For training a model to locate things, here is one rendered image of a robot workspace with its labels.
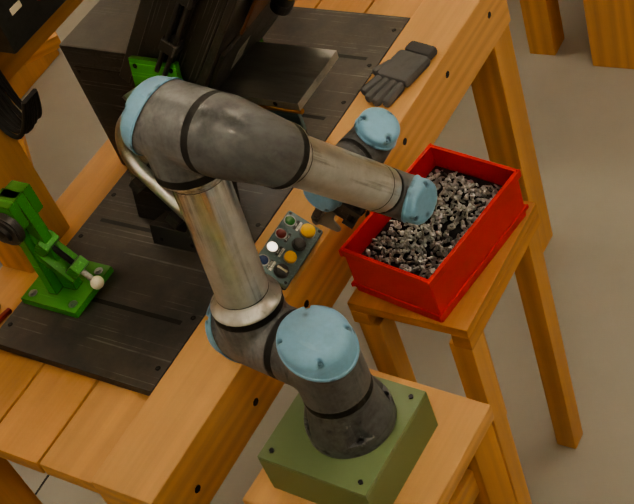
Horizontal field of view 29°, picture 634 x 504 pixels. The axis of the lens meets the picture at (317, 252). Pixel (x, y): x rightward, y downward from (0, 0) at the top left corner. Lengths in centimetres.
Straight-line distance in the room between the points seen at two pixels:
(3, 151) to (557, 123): 190
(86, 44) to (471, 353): 98
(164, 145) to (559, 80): 248
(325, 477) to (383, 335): 53
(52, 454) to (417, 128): 102
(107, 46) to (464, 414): 102
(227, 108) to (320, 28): 132
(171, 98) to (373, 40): 121
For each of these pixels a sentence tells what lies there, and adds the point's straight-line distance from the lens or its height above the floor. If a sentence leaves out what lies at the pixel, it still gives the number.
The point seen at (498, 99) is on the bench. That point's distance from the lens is 307.
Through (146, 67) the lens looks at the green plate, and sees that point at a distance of 235.
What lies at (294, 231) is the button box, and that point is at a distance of 236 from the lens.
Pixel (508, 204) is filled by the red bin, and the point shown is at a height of 87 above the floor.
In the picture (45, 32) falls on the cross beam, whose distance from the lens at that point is 271.
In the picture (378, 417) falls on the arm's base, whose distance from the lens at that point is 195.
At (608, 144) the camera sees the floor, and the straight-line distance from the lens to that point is 375.
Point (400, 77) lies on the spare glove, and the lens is 265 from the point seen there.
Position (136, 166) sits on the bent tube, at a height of 106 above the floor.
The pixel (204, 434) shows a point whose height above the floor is 88.
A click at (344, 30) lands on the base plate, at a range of 288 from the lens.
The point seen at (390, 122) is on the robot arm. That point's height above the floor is 124.
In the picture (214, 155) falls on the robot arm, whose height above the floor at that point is 155.
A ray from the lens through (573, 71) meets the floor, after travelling 403.
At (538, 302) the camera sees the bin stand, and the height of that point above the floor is 55.
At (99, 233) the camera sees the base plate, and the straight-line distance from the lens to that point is 262.
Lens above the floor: 252
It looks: 44 degrees down
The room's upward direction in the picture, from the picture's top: 22 degrees counter-clockwise
